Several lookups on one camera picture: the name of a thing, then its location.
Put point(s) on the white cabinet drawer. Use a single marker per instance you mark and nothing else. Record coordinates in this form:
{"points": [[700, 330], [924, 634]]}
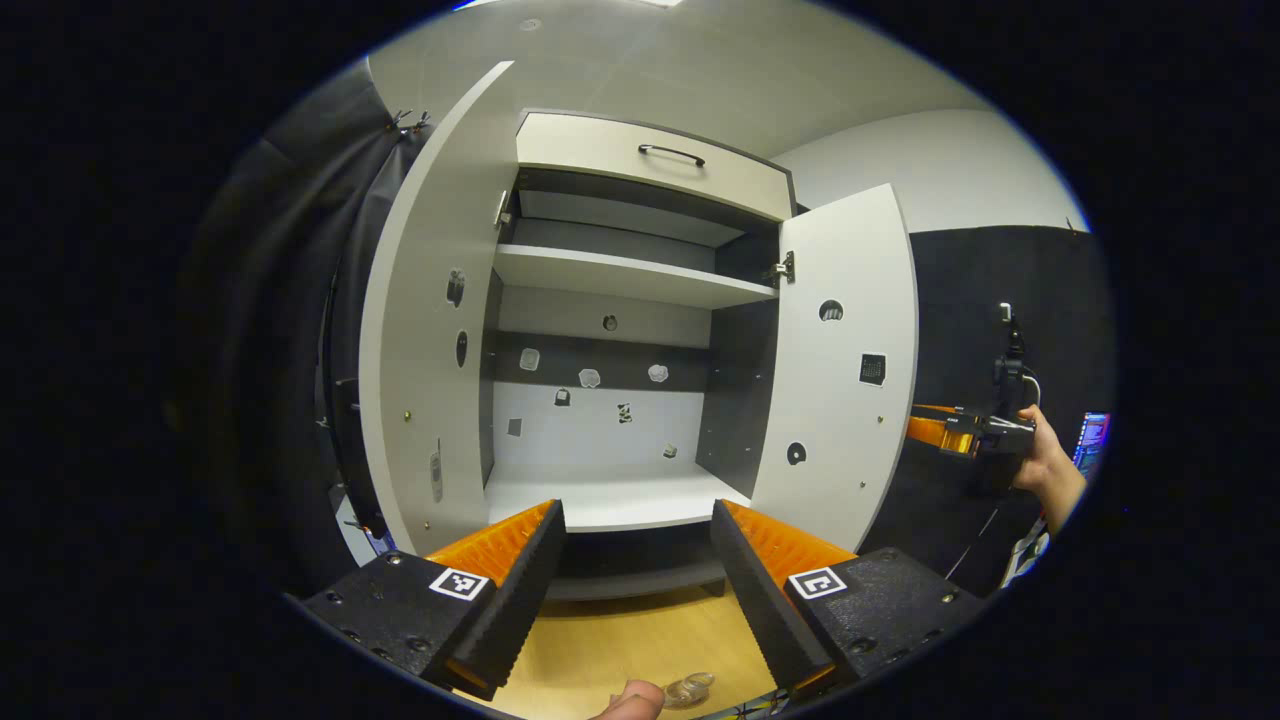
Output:
{"points": [[620, 160]]}

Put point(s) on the clear glass bottle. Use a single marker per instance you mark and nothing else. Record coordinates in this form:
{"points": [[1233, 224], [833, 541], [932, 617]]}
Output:
{"points": [[690, 689]]}

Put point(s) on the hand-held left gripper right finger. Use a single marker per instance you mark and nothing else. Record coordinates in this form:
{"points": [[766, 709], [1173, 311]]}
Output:
{"points": [[765, 590]]}

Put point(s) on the white cabinet door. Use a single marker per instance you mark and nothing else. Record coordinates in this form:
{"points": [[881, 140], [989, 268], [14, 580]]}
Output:
{"points": [[840, 400], [430, 300]]}

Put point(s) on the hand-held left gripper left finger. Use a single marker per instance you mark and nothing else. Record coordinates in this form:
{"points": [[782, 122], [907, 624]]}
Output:
{"points": [[520, 585]]}

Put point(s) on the black backdrop cloth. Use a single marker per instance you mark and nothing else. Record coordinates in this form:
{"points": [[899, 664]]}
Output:
{"points": [[960, 300]]}

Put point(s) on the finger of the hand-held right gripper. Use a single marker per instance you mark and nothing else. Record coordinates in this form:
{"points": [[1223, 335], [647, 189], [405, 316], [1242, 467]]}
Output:
{"points": [[940, 408], [940, 436]]}

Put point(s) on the computer monitor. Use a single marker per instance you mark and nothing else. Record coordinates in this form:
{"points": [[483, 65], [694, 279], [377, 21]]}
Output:
{"points": [[1093, 445]]}

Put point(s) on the white cabinet shelf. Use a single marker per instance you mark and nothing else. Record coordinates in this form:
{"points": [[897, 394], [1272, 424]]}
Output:
{"points": [[610, 498], [620, 275]]}

